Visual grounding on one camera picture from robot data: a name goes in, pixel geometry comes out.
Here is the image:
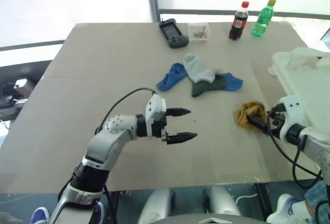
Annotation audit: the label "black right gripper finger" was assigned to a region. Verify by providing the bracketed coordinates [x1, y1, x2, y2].
[248, 115, 268, 132]

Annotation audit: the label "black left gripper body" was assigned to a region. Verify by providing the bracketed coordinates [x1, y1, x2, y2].
[154, 109, 169, 142]

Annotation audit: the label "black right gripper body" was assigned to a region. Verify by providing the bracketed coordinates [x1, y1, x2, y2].
[265, 105, 285, 137]

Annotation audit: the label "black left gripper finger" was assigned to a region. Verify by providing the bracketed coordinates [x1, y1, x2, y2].
[166, 107, 192, 118]
[166, 132, 199, 146]

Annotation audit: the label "mustard yellow sock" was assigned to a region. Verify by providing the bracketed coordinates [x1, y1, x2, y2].
[234, 100, 267, 133]

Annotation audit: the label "blue sock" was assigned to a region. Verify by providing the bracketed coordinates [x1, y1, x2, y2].
[220, 72, 244, 92]
[156, 63, 187, 92]

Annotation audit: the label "dark green sock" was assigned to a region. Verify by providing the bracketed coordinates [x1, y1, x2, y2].
[191, 73, 227, 98]

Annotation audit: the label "light grey sock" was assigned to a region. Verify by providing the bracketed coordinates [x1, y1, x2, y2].
[182, 53, 216, 84]

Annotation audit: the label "white plastic basket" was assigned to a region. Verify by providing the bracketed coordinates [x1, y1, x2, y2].
[268, 47, 330, 129]

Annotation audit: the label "silver rounded robot shell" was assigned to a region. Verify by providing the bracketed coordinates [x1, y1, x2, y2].
[139, 188, 176, 224]
[203, 185, 242, 217]

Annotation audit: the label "black table leg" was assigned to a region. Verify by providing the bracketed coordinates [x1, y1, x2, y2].
[255, 182, 274, 222]

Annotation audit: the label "black handheld device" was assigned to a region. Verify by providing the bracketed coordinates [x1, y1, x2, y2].
[158, 18, 190, 49]

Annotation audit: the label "clear box colourful clips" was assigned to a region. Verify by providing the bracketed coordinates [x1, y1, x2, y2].
[187, 22, 211, 42]

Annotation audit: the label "blue jeans leg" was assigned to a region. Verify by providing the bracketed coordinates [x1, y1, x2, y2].
[304, 180, 330, 224]

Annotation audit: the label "grey robot chest plate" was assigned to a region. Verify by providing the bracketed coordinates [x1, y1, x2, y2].
[162, 213, 266, 224]

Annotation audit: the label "white sneaker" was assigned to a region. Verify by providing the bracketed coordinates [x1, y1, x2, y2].
[266, 194, 314, 224]

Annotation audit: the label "cola bottle red cap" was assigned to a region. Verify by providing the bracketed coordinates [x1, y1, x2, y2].
[228, 1, 250, 41]

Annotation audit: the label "green bottle yellow cap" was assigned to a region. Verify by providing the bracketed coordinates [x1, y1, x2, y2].
[252, 0, 277, 38]

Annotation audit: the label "blue shoe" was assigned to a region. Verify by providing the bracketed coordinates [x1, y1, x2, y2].
[30, 206, 50, 224]
[93, 201, 106, 224]

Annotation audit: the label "black side desk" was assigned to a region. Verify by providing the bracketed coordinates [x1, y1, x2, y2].
[0, 60, 55, 122]

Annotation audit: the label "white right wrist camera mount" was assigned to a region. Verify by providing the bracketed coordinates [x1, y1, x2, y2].
[277, 95, 307, 142]

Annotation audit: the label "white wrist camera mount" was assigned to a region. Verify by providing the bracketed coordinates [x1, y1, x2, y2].
[144, 94, 167, 138]
[277, 95, 307, 142]

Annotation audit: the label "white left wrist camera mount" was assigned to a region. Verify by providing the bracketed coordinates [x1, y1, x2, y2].
[144, 94, 167, 138]

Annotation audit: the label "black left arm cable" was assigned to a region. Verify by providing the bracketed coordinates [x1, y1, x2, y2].
[97, 87, 157, 134]

